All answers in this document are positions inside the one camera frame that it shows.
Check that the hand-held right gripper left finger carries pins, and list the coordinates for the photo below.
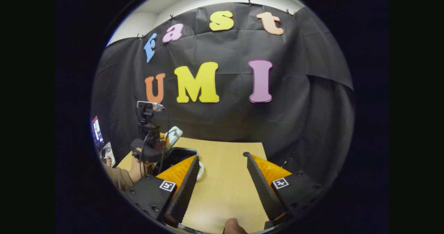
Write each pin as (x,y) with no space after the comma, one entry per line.
(184,196)

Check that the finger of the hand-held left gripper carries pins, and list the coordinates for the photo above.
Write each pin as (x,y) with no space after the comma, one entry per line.
(165,142)

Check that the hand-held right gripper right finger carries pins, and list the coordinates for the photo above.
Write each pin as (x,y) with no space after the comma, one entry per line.
(262,192)

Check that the white suitcase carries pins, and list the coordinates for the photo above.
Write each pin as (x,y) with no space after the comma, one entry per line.
(178,155)

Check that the white device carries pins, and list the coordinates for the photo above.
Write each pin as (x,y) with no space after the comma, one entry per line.
(109,150)

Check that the computer monitor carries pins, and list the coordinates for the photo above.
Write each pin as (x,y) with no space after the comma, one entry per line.
(97,131)

